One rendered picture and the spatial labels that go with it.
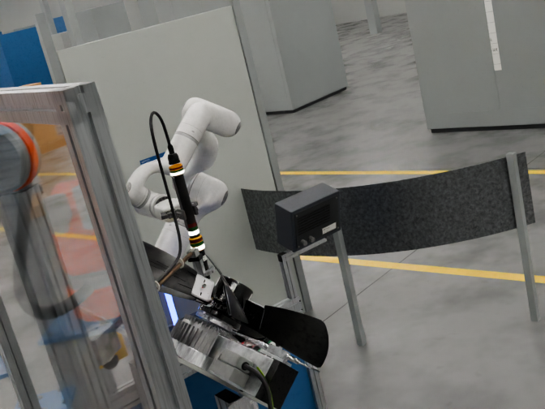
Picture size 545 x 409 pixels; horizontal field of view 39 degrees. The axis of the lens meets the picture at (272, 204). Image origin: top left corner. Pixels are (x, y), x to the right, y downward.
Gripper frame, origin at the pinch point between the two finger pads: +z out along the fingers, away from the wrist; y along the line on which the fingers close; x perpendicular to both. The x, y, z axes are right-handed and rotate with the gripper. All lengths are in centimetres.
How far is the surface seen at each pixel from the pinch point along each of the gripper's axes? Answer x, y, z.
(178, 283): -17.9, 12.9, 6.6
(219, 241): -77, -103, -179
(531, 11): -26, -552, -274
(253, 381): -39, 16, 44
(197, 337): -32.8, 15.6, 15.4
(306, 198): -24, -69, -33
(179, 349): -33.4, 22.4, 15.8
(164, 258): -11.4, 11.5, -1.3
